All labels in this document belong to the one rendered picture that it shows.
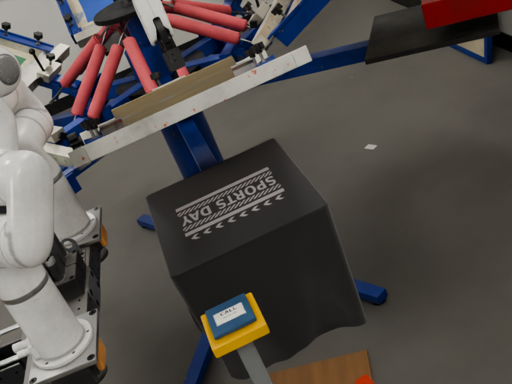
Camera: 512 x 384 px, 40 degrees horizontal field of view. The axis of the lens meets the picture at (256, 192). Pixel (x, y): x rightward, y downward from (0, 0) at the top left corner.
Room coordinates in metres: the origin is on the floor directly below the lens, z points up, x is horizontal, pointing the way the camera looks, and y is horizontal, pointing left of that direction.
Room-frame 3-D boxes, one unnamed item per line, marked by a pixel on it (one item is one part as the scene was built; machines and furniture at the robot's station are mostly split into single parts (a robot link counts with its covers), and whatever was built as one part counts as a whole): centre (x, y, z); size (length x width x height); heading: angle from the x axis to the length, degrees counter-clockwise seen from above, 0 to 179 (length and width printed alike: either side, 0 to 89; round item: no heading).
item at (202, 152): (2.25, 0.13, 0.89); 1.24 x 0.06 x 0.06; 5
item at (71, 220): (1.58, 0.47, 1.21); 0.16 x 0.13 x 0.15; 89
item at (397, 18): (2.58, -0.43, 0.91); 1.34 x 0.41 x 0.08; 65
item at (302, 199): (1.76, 0.08, 0.95); 0.48 x 0.44 x 0.01; 5
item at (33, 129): (1.59, 0.46, 1.37); 0.13 x 0.10 x 0.16; 164
